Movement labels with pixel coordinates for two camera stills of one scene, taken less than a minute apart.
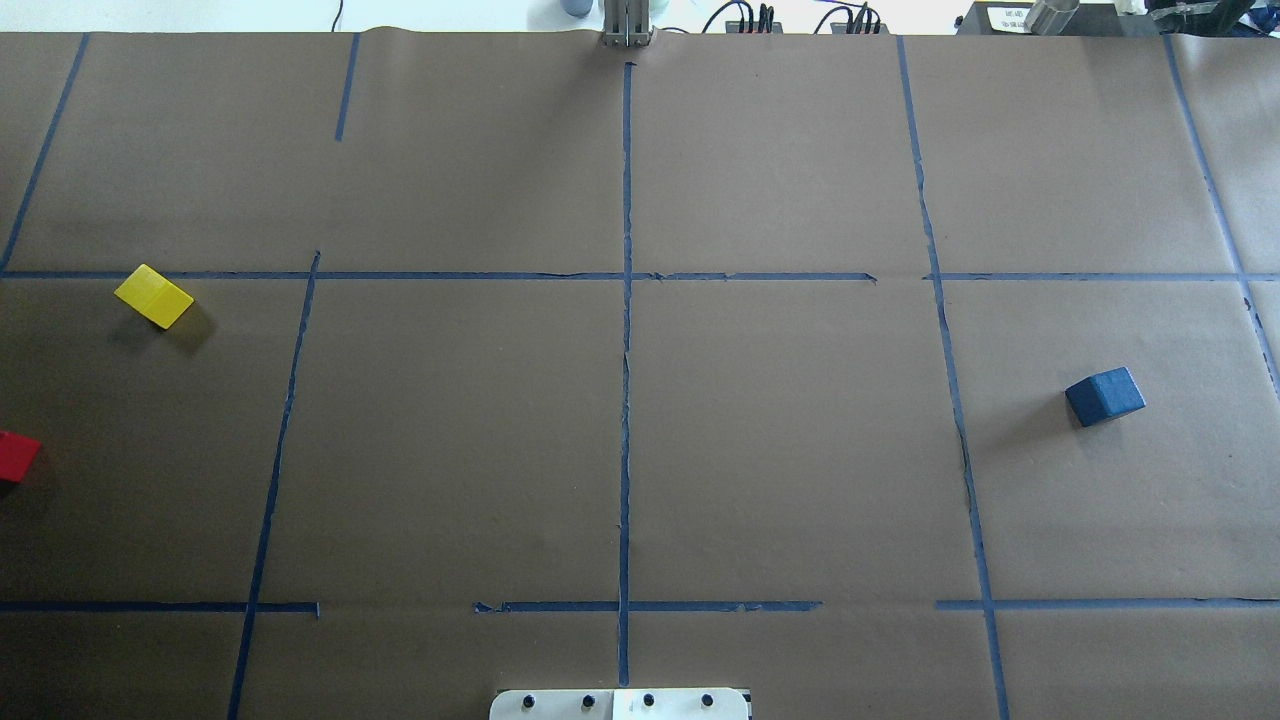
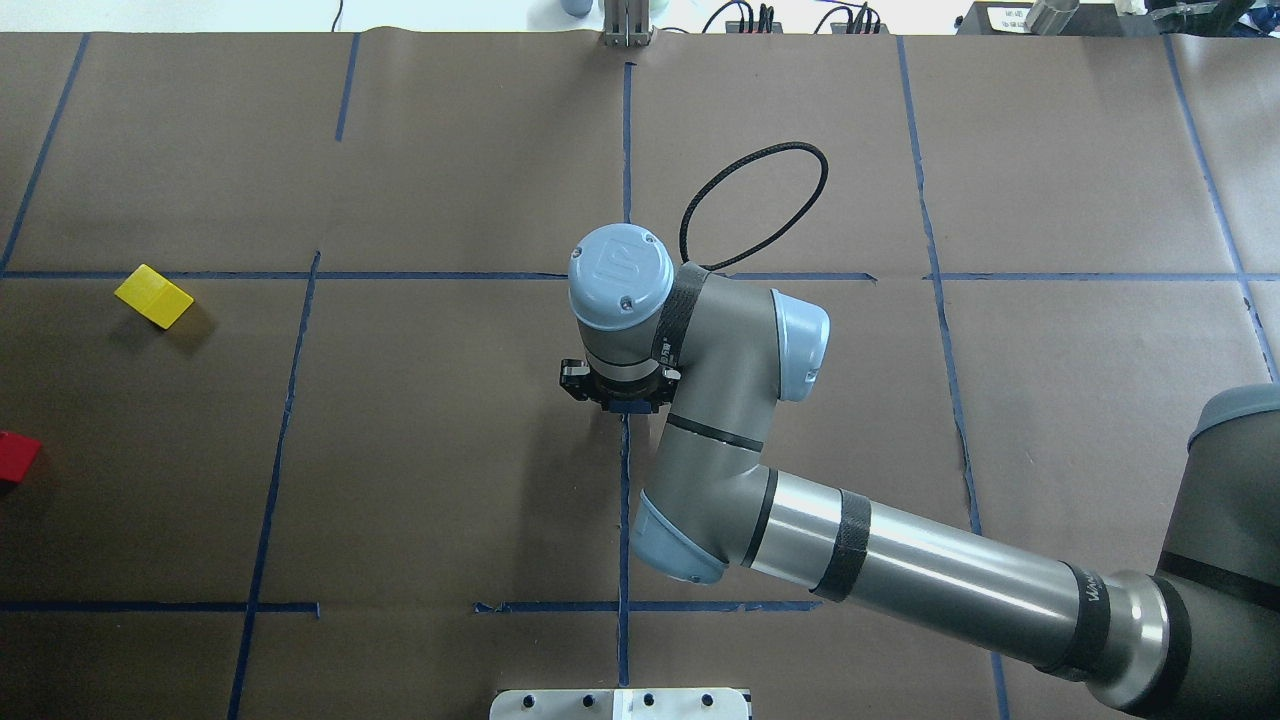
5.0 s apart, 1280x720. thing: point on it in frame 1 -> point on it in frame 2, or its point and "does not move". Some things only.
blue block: (1105, 395) -> (629, 406)
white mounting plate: (621, 704) does not move
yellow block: (153, 296) does not move
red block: (17, 453) does not move
